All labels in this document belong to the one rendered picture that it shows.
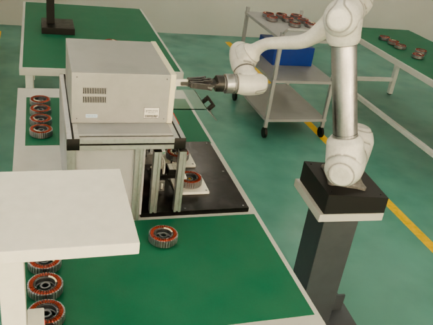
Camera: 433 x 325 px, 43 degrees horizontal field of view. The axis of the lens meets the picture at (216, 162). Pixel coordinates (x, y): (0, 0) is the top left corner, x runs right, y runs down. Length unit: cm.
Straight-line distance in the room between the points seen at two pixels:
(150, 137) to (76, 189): 60
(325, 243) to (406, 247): 128
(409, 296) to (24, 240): 254
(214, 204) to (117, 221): 99
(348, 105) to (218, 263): 81
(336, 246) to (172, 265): 99
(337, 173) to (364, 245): 154
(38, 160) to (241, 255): 108
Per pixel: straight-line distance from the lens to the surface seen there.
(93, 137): 205
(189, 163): 263
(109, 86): 211
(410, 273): 366
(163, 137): 209
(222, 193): 244
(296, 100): 542
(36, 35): 455
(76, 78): 209
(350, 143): 228
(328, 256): 276
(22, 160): 267
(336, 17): 213
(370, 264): 361
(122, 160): 211
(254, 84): 252
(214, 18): 793
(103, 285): 193
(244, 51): 259
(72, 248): 134
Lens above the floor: 201
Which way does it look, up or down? 27 degrees down
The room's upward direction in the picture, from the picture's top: 8 degrees clockwise
